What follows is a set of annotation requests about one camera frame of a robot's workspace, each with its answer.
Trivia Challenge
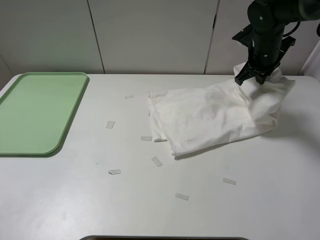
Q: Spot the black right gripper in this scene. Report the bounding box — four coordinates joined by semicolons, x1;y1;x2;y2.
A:
234;27;284;86

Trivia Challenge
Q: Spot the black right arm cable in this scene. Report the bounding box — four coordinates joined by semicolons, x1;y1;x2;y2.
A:
282;21;302;38

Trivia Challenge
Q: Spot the white short sleeve t-shirt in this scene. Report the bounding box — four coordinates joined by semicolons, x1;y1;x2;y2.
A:
148;69;295;157

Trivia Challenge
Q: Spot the clear tape piece lower left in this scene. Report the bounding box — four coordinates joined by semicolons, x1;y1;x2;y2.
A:
108;169;121;175

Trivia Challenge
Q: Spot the light green plastic tray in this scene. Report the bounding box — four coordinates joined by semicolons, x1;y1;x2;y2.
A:
0;72;89;156

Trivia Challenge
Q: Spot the clear tape piece right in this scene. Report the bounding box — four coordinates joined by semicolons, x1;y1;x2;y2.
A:
223;177;236;185

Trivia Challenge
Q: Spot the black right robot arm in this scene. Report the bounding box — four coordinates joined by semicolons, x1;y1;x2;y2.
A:
232;0;320;86

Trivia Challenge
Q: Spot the clear tape piece bottom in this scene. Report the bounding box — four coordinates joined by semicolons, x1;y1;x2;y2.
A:
175;193;189;201

